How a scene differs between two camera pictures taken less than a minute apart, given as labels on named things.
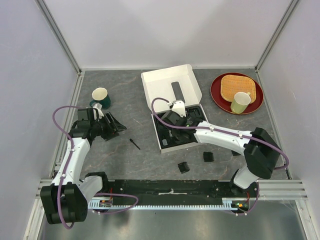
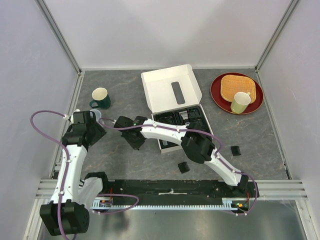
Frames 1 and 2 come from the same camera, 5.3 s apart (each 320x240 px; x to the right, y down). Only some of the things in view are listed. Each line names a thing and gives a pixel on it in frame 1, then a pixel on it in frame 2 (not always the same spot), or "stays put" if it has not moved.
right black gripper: (185, 118) -> (135, 145)
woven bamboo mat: (232, 84) stays put
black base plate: (178, 191) stays put
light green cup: (241, 101) stays put
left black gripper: (113, 127) -> (99, 131)
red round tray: (225, 105) stays put
